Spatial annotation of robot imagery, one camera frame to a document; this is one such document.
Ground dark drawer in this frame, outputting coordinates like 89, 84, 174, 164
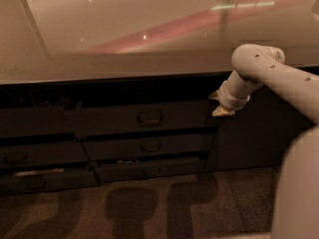
0, 168, 98, 195
0, 142, 88, 168
0, 106, 71, 138
95, 156, 205, 182
65, 101, 218, 137
84, 133, 214, 160

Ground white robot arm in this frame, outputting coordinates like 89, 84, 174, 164
209, 44, 319, 124

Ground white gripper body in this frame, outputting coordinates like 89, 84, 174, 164
217, 82, 250, 111

